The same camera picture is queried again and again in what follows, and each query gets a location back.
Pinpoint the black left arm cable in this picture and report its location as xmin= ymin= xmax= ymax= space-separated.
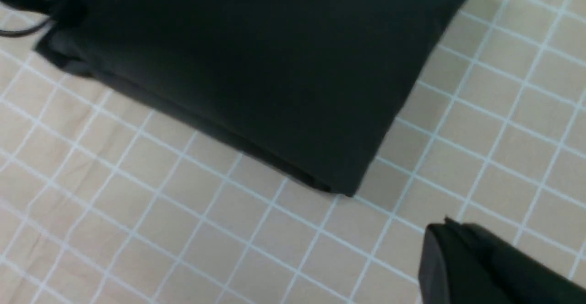
xmin=0 ymin=18 xmax=53 ymax=38

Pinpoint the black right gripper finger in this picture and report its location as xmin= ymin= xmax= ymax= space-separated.
xmin=418 ymin=217 xmax=586 ymax=304

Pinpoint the dark gray long-sleeve shirt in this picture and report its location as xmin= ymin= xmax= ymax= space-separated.
xmin=36 ymin=0 xmax=466 ymax=197

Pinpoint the beige checkered tablecloth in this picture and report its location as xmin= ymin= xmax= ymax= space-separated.
xmin=0 ymin=0 xmax=586 ymax=304

